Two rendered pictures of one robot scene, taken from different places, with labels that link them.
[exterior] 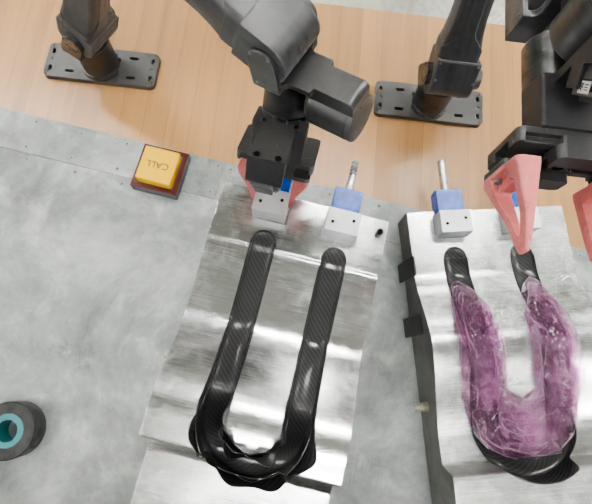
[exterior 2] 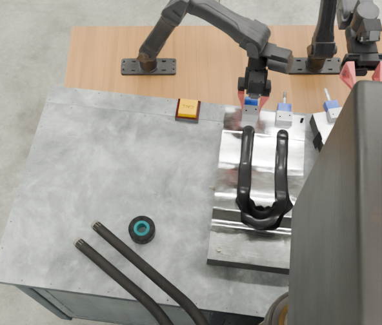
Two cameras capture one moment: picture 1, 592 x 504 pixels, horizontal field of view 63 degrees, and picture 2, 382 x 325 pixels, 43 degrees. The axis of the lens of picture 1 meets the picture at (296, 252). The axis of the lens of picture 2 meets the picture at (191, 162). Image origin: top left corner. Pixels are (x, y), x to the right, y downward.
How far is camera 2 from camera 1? 0.91 m
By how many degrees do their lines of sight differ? 12
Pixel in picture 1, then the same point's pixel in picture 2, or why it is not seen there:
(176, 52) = (182, 56)
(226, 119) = (214, 84)
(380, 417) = not seen: hidden behind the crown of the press
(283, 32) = (260, 36)
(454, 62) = (322, 42)
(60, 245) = (144, 149)
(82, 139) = (145, 100)
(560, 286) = not seen: outside the picture
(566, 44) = (355, 28)
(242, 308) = (244, 160)
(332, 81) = (277, 51)
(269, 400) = (266, 189)
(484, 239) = not seen: hidden behind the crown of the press
